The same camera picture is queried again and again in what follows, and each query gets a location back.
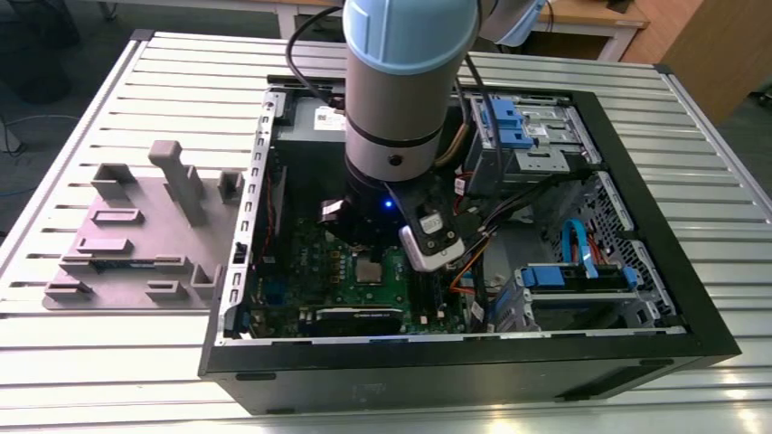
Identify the grey parts rack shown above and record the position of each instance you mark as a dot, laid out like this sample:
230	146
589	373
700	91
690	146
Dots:
150	226

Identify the black graphics card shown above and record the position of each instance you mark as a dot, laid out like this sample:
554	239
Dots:
356	318

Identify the metal disk bay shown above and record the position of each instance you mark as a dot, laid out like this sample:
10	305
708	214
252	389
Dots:
585	297

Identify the metal drive bay cage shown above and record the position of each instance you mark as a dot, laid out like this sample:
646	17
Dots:
542	163

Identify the hard disk in blue carrier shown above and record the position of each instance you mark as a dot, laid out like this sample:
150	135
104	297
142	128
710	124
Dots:
542	276

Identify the white desk frame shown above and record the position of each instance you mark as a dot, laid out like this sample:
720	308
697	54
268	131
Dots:
286	25

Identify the black RAM slot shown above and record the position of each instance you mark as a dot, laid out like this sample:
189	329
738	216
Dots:
433	303
441	303
418	303
425	303

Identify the grey power supply unit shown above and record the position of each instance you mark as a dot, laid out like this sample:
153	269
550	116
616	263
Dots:
306	172

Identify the wooden cabinet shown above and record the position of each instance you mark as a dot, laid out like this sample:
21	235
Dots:
712	54

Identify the green RAM stick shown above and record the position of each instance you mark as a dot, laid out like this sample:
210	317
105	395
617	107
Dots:
120	264

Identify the wooden desk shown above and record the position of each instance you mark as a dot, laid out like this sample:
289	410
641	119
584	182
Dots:
602	20

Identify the green motherboard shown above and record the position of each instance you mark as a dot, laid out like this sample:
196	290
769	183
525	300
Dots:
313	289

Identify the blue board connector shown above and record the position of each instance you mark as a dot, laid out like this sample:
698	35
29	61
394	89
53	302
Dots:
274	294

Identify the blue drive bay latch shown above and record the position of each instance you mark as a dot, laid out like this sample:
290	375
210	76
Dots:
514	131

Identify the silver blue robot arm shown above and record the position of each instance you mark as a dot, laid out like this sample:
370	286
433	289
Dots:
392	113

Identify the black office chair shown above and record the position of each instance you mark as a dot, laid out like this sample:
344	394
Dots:
36	68

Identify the black PC case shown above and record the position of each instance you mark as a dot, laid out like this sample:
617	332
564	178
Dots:
421	380

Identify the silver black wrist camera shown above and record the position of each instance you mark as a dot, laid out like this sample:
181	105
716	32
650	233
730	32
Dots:
332	211

